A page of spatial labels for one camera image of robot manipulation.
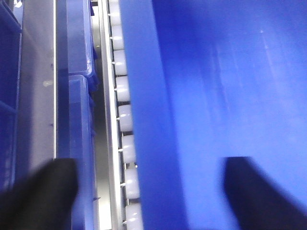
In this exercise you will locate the steel divider rail left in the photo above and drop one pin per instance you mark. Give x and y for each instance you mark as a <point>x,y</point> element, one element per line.
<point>108,166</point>

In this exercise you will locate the dark blue bin upper left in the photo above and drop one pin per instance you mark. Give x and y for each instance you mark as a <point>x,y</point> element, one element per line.
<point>10,36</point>

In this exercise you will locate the blue bin rear in wrist view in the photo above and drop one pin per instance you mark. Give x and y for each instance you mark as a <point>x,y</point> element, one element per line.
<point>75,46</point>

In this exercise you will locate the white roller track right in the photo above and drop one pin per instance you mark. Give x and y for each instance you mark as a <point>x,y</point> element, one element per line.
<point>126,208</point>

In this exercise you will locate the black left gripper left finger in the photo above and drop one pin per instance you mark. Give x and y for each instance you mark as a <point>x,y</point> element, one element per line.
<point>43,201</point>

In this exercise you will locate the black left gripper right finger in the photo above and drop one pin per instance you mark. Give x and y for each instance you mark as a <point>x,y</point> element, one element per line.
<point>255,202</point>

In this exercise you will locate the blue bin lower left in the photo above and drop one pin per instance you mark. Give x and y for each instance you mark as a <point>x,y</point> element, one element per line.
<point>77,134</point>

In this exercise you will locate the blue bin lower middle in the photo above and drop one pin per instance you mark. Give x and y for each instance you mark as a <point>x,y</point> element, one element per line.
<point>209,80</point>

